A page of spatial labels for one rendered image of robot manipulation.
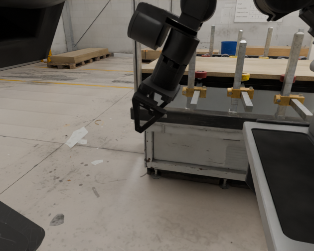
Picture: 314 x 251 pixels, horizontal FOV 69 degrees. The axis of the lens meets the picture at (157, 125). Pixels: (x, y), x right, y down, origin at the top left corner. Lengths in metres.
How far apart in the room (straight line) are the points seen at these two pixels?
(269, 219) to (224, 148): 1.56
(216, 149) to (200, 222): 0.53
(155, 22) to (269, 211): 0.34
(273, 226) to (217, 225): 1.44
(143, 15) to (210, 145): 1.41
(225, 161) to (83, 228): 1.08
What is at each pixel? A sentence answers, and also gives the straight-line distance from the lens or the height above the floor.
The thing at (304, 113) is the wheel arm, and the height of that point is 0.82.
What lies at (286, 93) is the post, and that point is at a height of 0.84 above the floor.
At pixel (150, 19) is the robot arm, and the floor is 1.19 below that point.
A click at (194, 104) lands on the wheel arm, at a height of 0.83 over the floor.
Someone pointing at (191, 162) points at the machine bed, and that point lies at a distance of 1.84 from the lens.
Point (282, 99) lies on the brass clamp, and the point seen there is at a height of 0.81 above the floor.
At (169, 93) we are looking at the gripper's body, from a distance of 0.44.
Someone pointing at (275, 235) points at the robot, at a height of 1.04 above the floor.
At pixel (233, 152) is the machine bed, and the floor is 0.33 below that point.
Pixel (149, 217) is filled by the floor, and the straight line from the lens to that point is 1.65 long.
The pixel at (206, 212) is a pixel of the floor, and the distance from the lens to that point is 1.71.
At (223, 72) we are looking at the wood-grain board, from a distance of 1.53.
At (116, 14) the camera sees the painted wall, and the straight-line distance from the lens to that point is 9.14.
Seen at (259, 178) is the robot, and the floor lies 1.04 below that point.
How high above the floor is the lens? 1.19
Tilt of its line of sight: 24 degrees down
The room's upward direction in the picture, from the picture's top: straight up
